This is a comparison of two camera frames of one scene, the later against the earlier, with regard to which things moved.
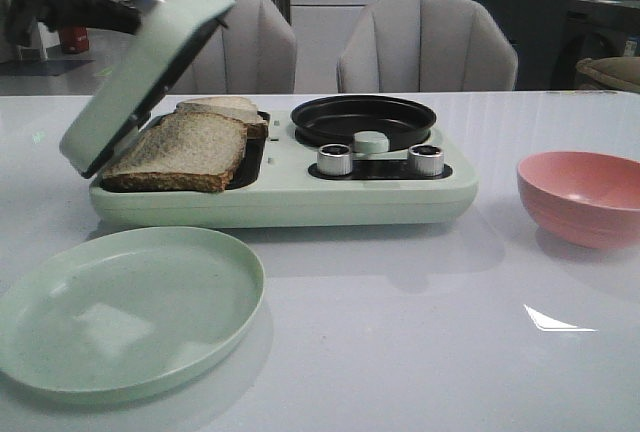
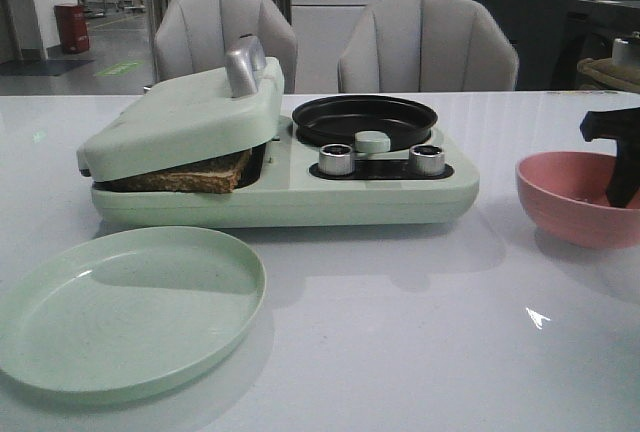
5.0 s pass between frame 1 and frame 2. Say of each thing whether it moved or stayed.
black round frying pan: stayed
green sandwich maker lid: moved
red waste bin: stayed
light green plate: stayed
